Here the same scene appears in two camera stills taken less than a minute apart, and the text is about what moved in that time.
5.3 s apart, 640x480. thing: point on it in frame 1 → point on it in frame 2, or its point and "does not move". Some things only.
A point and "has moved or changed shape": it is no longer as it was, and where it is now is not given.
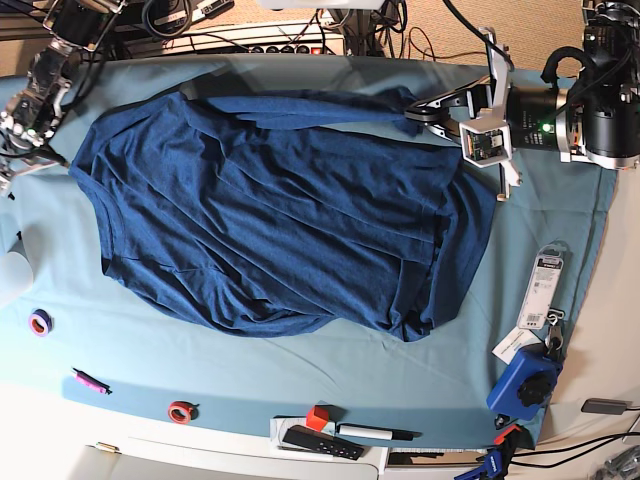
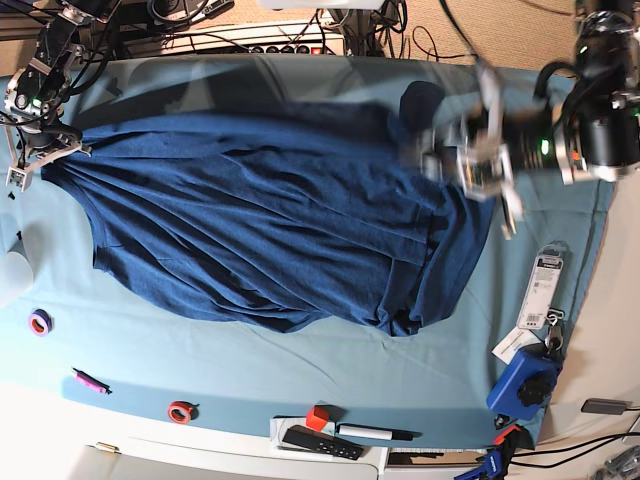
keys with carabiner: x=554 y=338 does not move
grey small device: x=605 y=406 does not move
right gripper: x=487 y=137 → x=483 y=161
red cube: x=317 y=417 does not move
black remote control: x=315 y=441 does not move
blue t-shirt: x=291 y=211 has moved or changed shape
